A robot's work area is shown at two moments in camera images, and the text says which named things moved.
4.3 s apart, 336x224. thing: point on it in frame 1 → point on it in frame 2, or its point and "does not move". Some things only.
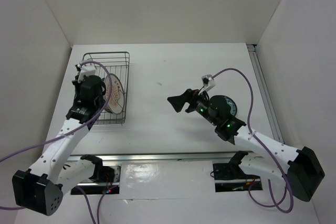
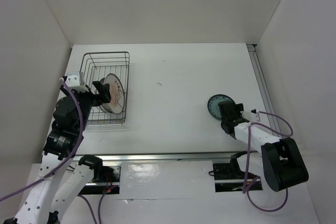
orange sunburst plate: [117, 100] does not move
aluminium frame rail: [252, 50] does not move
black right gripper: [190, 95] → [238, 108]
